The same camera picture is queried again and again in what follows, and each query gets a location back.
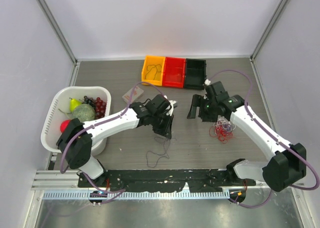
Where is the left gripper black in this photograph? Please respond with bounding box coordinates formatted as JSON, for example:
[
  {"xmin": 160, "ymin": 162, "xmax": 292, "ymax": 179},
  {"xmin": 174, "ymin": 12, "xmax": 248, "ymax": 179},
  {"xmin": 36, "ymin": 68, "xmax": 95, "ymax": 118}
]
[{"xmin": 151, "ymin": 111, "xmax": 174, "ymax": 139}]

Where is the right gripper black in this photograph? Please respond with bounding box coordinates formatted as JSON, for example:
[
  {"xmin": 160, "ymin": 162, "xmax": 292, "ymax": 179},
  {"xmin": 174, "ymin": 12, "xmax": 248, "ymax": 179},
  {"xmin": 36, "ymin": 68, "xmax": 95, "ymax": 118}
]
[{"xmin": 187, "ymin": 94, "xmax": 218, "ymax": 123}]

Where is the white wire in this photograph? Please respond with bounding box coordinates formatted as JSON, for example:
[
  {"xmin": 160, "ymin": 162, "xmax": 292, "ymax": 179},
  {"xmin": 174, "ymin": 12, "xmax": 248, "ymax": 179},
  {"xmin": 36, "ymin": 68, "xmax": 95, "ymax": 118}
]
[{"xmin": 212, "ymin": 116, "xmax": 237, "ymax": 134}]

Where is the red wire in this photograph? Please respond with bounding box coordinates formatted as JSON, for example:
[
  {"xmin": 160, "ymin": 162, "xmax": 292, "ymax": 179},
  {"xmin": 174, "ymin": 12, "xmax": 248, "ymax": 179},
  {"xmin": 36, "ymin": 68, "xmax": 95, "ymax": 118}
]
[{"xmin": 208, "ymin": 124, "xmax": 236, "ymax": 145}]

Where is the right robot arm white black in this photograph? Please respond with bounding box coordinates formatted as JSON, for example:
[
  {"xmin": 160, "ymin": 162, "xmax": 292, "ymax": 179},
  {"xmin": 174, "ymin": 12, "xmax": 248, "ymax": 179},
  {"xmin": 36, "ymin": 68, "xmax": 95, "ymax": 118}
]
[{"xmin": 187, "ymin": 81, "xmax": 307, "ymax": 192}]

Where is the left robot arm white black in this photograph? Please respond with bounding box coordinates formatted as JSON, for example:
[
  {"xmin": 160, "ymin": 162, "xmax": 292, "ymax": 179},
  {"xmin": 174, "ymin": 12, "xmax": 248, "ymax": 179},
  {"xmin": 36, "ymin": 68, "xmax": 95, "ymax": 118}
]
[{"xmin": 56, "ymin": 94, "xmax": 177, "ymax": 188}]

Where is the black plastic bin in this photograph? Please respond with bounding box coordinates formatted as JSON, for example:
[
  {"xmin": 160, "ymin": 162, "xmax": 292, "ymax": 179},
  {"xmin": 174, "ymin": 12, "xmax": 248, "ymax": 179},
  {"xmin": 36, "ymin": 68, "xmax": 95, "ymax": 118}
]
[{"xmin": 183, "ymin": 58, "xmax": 207, "ymax": 90}]

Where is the red plastic bin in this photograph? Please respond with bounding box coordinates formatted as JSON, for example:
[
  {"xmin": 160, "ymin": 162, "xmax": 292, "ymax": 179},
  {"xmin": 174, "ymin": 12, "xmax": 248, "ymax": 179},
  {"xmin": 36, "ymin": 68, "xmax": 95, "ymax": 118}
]
[{"xmin": 162, "ymin": 57, "xmax": 186, "ymax": 89}]

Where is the playing card box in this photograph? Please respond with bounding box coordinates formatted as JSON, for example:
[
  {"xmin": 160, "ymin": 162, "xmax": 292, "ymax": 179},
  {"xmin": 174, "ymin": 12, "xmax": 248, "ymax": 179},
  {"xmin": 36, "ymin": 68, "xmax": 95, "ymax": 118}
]
[{"xmin": 122, "ymin": 86, "xmax": 144, "ymax": 104}]

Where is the yellow plastic bin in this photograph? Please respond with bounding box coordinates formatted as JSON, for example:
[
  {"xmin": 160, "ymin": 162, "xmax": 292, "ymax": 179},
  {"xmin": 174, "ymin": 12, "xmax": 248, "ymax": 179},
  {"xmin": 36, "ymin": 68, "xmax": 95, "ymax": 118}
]
[{"xmin": 141, "ymin": 55, "xmax": 166, "ymax": 87}]

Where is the dark red grape bunch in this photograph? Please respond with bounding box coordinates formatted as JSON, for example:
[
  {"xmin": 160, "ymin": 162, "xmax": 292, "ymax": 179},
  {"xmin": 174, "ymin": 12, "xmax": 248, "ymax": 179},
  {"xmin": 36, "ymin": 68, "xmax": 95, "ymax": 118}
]
[{"xmin": 83, "ymin": 96, "xmax": 107, "ymax": 119}]

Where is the white plastic basket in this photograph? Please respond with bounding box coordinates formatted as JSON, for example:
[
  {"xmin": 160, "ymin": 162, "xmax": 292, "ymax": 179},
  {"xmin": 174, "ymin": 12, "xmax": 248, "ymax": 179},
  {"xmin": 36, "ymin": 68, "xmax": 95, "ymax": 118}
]
[{"xmin": 40, "ymin": 86, "xmax": 112, "ymax": 154}]

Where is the green melon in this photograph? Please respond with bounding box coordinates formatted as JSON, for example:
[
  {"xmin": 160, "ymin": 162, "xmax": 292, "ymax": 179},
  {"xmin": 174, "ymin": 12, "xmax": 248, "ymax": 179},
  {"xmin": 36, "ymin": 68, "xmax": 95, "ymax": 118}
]
[{"xmin": 71, "ymin": 104, "xmax": 96, "ymax": 123}]

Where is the green yellow pear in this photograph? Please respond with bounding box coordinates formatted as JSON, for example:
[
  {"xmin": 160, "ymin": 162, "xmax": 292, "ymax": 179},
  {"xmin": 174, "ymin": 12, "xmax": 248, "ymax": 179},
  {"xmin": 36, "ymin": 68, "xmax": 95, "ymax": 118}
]
[{"xmin": 69, "ymin": 98, "xmax": 82, "ymax": 112}]

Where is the red apple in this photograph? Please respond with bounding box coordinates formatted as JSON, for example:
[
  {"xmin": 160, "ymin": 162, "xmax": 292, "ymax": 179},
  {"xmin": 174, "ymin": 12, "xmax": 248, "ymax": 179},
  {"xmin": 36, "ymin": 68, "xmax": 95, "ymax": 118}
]
[{"xmin": 59, "ymin": 119, "xmax": 71, "ymax": 133}]

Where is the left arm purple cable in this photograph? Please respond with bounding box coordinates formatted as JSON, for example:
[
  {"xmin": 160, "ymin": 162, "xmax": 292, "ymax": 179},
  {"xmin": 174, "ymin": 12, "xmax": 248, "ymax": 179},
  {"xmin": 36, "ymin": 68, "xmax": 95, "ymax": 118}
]
[{"xmin": 59, "ymin": 81, "xmax": 170, "ymax": 175}]

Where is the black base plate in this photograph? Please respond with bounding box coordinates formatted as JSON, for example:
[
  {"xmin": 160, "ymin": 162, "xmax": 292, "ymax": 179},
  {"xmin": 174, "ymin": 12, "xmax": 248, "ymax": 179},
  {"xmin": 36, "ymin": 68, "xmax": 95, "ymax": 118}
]
[{"xmin": 93, "ymin": 169, "xmax": 256, "ymax": 193}]

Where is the aluminium frame rail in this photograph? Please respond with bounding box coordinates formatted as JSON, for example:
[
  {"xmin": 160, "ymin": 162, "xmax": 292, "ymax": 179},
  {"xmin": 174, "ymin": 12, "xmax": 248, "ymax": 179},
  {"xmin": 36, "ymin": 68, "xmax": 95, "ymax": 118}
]
[{"xmin": 31, "ymin": 169, "xmax": 83, "ymax": 190}]

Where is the white slotted cable duct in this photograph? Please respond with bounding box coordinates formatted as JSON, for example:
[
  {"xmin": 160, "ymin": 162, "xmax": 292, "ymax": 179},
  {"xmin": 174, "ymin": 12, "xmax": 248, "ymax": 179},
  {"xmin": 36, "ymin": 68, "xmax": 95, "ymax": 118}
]
[{"xmin": 42, "ymin": 189, "xmax": 230, "ymax": 200}]

